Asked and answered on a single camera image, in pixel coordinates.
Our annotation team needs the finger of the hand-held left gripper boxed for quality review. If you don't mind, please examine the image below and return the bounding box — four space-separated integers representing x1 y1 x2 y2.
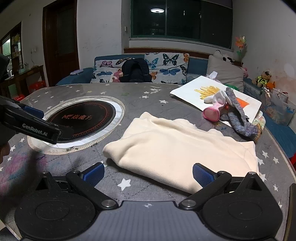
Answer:
0 105 62 144
0 95 45 120

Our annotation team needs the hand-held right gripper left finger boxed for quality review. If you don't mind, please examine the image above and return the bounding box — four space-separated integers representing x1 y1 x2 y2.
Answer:
35 162 119 210

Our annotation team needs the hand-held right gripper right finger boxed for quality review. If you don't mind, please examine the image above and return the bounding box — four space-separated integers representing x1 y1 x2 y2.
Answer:
178 163 266 210

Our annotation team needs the cream fleece garment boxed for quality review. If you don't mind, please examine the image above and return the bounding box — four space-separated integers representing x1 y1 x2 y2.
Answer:
102 112 259 194

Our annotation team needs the red plastic stool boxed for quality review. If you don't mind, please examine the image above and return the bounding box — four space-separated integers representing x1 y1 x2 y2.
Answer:
29 81 46 93

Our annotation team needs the dark wooden side table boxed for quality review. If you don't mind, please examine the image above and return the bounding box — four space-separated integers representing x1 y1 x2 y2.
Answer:
0 65 44 99

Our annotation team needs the round black induction cooktop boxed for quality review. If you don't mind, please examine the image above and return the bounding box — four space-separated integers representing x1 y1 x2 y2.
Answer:
27 95 125 155

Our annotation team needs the pink and white sock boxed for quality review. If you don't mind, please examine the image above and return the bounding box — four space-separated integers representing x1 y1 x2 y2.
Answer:
203 103 226 121

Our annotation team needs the wooden display shelf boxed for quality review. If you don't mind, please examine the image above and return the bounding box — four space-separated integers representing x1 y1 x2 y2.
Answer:
0 23 23 75

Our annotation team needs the grey knit sock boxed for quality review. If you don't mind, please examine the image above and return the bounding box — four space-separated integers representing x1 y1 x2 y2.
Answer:
219 87 261 137

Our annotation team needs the dark wooden door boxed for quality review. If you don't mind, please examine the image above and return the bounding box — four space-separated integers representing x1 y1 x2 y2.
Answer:
43 0 78 87

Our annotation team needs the patterned small cloth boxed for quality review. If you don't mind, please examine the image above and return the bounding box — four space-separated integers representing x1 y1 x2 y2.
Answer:
252 111 266 142

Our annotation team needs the white small sock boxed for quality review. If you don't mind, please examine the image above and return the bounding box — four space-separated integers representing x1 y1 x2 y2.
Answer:
204 90 229 105

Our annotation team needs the white paper fries drawing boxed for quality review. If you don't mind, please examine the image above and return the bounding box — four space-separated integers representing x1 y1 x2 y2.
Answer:
170 75 262 127

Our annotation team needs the grey star-print table cover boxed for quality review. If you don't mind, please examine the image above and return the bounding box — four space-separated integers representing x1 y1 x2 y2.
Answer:
0 83 296 233

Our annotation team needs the pink plush toy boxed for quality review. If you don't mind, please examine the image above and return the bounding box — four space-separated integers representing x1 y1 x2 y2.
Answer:
112 70 123 83

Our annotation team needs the clear plastic toy box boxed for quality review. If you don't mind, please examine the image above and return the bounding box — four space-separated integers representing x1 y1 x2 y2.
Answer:
263 88 296 126

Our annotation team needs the beige pillow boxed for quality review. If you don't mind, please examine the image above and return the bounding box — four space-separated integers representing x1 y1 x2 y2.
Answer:
206 55 245 93

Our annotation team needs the black backpack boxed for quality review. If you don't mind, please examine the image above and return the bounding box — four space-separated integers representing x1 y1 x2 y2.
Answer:
121 58 152 83

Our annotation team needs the brown teddy bear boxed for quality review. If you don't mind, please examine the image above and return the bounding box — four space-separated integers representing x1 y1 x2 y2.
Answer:
252 70 272 88

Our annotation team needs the butterfly print sofa cover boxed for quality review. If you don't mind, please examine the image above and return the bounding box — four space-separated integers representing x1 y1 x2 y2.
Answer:
90 52 190 84

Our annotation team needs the panda plush toy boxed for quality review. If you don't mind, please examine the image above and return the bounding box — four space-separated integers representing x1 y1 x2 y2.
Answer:
213 49 235 65

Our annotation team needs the colourful paper pinwheel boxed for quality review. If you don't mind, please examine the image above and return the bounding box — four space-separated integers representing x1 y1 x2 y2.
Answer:
235 35 247 62

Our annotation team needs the dark glass window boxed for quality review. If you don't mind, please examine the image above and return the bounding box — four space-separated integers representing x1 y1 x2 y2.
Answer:
130 0 233 48

